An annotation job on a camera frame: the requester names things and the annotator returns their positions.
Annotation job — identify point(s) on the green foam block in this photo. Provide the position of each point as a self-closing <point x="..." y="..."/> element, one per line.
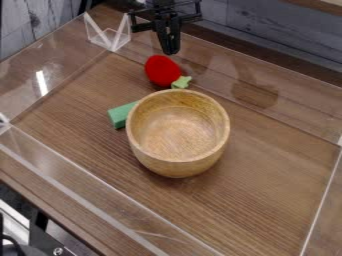
<point x="118" y="114"/>

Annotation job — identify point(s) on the black metal table leg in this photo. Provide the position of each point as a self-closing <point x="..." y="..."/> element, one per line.
<point x="42" y="240"/>

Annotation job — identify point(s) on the clear acrylic corner bracket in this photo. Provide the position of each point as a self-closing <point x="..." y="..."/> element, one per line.
<point x="110" y="38"/>

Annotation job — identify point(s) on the red plush strawberry toy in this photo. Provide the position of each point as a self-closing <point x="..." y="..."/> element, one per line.
<point x="165" y="73"/>

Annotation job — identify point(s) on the wooden bowl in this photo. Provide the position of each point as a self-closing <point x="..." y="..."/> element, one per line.
<point x="178" y="130"/>

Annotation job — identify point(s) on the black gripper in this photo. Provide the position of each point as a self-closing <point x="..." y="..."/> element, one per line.
<point x="166" y="22"/>

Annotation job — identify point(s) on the clear acrylic tray wall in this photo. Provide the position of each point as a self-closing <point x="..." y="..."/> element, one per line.
<point x="269" y="200"/>

